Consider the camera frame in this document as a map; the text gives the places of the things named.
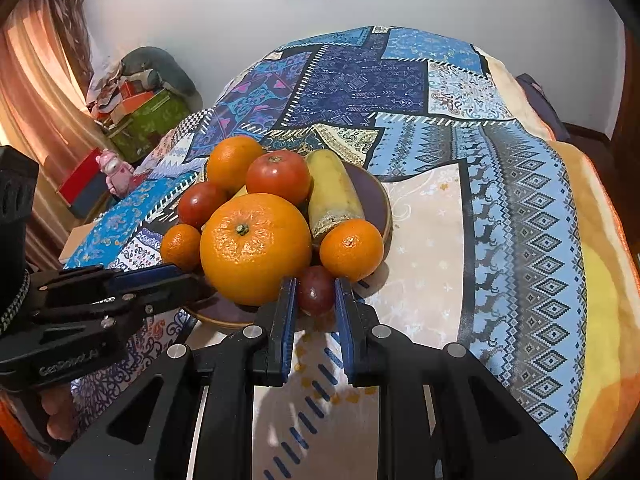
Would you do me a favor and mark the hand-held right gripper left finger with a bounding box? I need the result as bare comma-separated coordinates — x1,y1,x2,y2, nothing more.
50,275,301,480

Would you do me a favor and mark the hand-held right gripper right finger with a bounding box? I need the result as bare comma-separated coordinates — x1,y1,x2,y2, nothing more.
334,276,577,480

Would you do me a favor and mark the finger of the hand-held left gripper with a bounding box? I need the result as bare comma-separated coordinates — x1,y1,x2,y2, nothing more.
40,262,202,291
30,280,217,328

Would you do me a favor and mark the small orange tangerine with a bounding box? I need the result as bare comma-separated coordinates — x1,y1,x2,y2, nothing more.
319,219,385,283
160,223,203,271

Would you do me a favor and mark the dark purple passion fruit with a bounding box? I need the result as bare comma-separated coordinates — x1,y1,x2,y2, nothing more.
297,265,338,317

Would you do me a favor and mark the dark red tomato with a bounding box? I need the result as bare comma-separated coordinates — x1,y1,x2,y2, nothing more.
178,181,229,231

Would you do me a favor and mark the large orange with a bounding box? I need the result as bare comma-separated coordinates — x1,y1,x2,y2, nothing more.
200,193,313,307

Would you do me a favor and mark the dark purple round plate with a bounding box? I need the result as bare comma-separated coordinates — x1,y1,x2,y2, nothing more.
177,157,393,329

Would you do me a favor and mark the medium orange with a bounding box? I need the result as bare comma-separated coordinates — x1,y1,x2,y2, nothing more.
207,135,266,196

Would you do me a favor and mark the bright red tomato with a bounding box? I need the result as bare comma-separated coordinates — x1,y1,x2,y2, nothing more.
245,149,312,207

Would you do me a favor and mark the person's left hand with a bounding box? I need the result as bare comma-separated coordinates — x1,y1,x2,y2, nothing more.
40,385,82,445

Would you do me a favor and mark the brown cardboard box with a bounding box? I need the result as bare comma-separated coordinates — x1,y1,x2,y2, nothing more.
58,220,108,267

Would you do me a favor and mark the pink toy figure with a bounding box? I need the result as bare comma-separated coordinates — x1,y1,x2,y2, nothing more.
95,149,136,199

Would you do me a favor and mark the red box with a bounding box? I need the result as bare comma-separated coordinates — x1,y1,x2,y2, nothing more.
56,147,108,206

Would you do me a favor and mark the orange cardboard box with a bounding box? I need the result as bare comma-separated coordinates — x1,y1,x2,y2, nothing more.
119,91,167,112

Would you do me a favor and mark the blue patchwork blanket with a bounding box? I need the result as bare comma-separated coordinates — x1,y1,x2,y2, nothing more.
62,25,588,480

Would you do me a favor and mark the grey plush toy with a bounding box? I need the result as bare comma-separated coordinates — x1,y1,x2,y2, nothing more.
119,46,199,99

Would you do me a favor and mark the orange curtain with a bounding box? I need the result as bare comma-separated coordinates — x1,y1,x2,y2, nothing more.
0,0,118,273

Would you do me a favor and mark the orange cream fleece blanket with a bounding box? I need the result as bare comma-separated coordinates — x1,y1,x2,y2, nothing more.
470,45,640,480

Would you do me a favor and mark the dark grey cushion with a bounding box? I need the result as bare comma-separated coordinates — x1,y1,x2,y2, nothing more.
515,72,572,142

